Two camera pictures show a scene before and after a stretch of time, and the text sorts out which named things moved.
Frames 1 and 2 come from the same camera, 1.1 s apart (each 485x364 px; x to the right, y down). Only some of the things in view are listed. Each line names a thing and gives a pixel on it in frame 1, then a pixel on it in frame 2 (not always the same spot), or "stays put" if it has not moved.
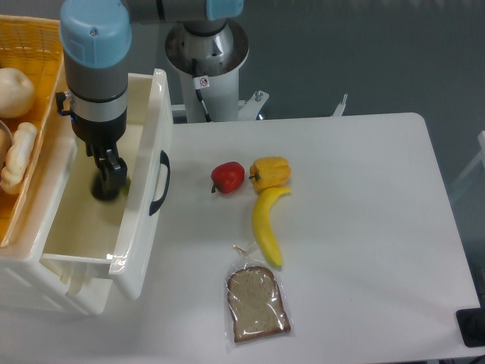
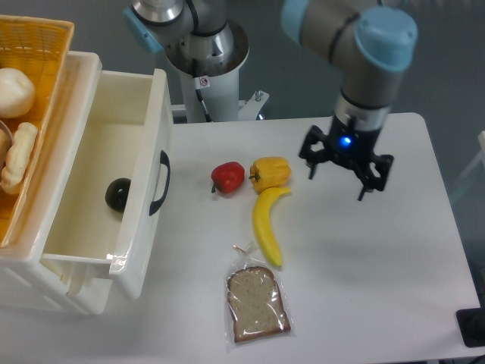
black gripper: x=99 y=137 → x=348 y=145
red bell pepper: x=227 y=177 stays put
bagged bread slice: x=257 y=305 stays put
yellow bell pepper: x=270 y=172 stays put
